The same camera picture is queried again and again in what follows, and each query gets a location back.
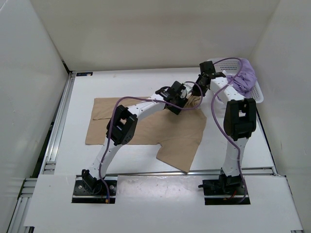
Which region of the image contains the white plastic basket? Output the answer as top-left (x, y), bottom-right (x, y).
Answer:
top-left (209, 58), bottom-right (264, 103)

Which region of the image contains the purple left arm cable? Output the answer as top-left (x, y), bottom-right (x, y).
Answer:
top-left (99, 82), bottom-right (204, 203)

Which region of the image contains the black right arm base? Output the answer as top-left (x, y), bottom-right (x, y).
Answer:
top-left (198, 174), bottom-right (251, 206)

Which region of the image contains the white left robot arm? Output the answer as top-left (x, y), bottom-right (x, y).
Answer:
top-left (82, 90), bottom-right (189, 194)

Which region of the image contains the blue label sticker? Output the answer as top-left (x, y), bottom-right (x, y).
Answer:
top-left (76, 72), bottom-right (93, 77)

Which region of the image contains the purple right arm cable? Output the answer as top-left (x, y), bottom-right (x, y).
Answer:
top-left (210, 57), bottom-right (248, 202)

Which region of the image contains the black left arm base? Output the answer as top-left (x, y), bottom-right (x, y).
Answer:
top-left (71, 169), bottom-right (118, 204)

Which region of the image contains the beige t shirt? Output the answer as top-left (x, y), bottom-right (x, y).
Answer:
top-left (85, 98), bottom-right (207, 172)

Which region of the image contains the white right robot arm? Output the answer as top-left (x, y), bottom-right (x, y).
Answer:
top-left (193, 72), bottom-right (257, 194)

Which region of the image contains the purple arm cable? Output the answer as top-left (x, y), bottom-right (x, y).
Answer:
top-left (99, 82), bottom-right (204, 203)
top-left (210, 57), bottom-right (248, 202)

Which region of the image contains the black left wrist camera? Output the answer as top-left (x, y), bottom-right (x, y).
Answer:
top-left (155, 81), bottom-right (187, 101)

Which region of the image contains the aluminium table edge rail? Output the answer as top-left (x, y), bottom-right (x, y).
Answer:
top-left (7, 68), bottom-right (275, 233)

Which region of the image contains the purple t shirt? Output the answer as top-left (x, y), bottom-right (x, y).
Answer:
top-left (214, 57), bottom-right (257, 98)

